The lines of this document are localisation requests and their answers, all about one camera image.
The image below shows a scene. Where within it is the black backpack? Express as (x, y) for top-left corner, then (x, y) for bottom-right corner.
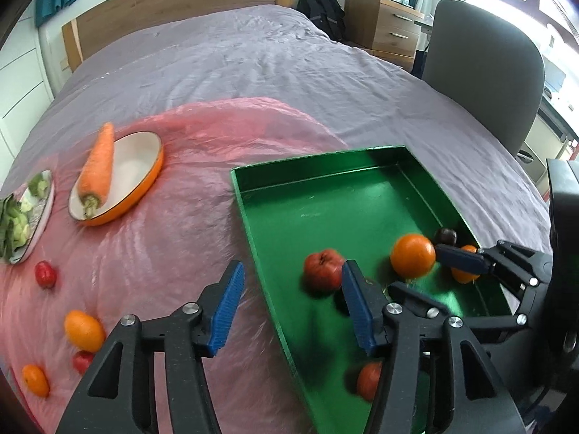
(296, 0), (346, 41)

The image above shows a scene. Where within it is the green metal tray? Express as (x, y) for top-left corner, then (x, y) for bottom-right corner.
(229, 145), (515, 434)

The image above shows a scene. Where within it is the large orange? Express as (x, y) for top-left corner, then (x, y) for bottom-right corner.
(390, 233), (436, 279)

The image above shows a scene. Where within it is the bok choy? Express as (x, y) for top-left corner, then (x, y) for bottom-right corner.
(0, 194), (30, 263)

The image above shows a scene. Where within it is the orange rimmed white plate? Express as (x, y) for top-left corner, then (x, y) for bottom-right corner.
(69, 131), (165, 226)

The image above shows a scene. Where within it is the small orange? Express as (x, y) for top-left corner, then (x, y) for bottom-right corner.
(22, 365), (50, 398)

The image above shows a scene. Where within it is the patterned white plate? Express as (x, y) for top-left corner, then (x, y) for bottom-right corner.
(8, 170), (55, 264)

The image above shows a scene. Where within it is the grey bed cover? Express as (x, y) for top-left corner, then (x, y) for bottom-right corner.
(3, 5), (550, 253)

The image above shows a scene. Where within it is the wooden drawer cabinet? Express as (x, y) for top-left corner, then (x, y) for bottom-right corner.
(345, 0), (424, 72)

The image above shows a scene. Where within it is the wooden headboard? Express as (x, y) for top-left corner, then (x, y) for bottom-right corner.
(62, 0), (293, 71)

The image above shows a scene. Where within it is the carrot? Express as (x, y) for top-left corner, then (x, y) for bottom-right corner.
(77, 123), (115, 218)

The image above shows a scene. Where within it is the grey office chair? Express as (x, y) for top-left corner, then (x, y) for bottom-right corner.
(422, 0), (545, 156)

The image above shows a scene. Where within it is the white wardrobe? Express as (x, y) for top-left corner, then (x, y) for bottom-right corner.
(0, 16), (54, 181)

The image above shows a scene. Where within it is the small dark plum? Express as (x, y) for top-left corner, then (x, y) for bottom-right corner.
(433, 227), (457, 247)

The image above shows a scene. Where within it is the small green vegetable piece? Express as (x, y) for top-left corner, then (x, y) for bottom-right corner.
(28, 173), (50, 199)

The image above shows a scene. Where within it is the pink plastic sheet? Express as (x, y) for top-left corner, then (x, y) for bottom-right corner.
(1, 98), (345, 433)

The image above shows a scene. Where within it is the red apple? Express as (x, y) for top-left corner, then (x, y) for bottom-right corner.
(34, 261), (57, 289)
(303, 249), (346, 293)
(72, 351), (94, 375)

